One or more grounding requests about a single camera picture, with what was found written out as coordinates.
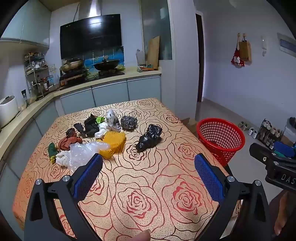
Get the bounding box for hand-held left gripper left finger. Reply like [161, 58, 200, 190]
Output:
[24, 153, 103, 241]

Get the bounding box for row of pale shoes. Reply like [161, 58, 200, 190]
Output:
[264, 122, 282, 145]

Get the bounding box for dark brown door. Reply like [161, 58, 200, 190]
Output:
[195, 13, 205, 102]

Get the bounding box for golden cooking pot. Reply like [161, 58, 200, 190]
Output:
[60, 58, 84, 72]

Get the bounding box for kitchen counter with cabinets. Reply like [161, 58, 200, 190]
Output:
[0, 70, 162, 232]

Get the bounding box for blue scenic backsplash picture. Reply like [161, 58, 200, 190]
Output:
[84, 46, 125, 70]

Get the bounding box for red-brown wrapper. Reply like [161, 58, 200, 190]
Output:
[58, 128, 83, 151]

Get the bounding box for silver foil wrapper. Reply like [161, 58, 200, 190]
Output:
[106, 109, 122, 132]

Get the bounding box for person's left hand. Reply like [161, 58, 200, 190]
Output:
[134, 229, 152, 241]

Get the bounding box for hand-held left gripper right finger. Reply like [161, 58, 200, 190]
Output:
[193, 153, 271, 241]

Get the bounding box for dark brown wrapper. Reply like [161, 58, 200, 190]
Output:
[84, 114, 101, 138]

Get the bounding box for black gas stove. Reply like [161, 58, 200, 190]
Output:
[86, 68, 125, 80]

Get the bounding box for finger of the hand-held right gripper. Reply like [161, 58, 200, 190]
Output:
[249, 142, 281, 166]
[274, 141, 295, 156]

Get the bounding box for metal spice rack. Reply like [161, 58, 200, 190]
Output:
[24, 53, 55, 100]

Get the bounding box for red plastic mesh basket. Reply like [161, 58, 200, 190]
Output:
[196, 118, 246, 167]

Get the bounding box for clear plastic bag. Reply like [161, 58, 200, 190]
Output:
[68, 142, 110, 172]

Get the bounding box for yellow foam net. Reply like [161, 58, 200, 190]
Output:
[97, 139, 116, 159]
[103, 131, 127, 151]

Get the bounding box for black range hood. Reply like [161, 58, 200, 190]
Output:
[60, 0, 122, 59]

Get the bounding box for black wok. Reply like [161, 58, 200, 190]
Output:
[94, 56, 121, 71]

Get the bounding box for black plastic bag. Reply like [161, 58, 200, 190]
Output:
[136, 124, 163, 152]

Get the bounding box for black shoe rack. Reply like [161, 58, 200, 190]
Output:
[259, 119, 283, 146]

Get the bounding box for brown shoe box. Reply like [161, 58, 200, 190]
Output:
[280, 134, 295, 145]

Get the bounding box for orange kitchen utensil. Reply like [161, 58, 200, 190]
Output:
[137, 64, 159, 71]

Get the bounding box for white tissue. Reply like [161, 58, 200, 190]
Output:
[55, 151, 72, 166]
[94, 122, 109, 139]

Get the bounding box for small black wrapper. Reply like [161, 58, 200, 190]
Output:
[73, 123, 87, 135]

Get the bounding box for portable cooker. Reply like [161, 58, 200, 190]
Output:
[59, 72, 86, 86]

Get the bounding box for red hanging bag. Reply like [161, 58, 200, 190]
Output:
[231, 35, 245, 67]

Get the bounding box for wooden cutting board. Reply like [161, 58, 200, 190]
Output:
[147, 35, 160, 67]

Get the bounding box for steel wool scrubber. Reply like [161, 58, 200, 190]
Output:
[121, 115, 138, 131]

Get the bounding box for person's right hand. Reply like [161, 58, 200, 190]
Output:
[274, 191, 296, 237]

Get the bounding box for white rice cooker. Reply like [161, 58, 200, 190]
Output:
[0, 95, 19, 129]

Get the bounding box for translucent plastic bottle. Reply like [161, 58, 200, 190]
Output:
[136, 49, 146, 66]

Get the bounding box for pale wall cabinets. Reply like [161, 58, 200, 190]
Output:
[0, 0, 52, 48]

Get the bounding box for frosted glass partition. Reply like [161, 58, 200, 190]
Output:
[140, 0, 173, 61]

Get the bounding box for green and yellow wrapper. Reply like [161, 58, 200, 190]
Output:
[48, 142, 58, 164]

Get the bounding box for table with rose tablecloth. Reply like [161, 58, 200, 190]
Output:
[13, 98, 242, 241]

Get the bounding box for brown paper bag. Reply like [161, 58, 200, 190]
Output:
[239, 38, 251, 62]

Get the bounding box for black power cable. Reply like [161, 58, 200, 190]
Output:
[73, 3, 81, 22]

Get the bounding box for white shoe box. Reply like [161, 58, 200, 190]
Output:
[285, 124, 296, 137]

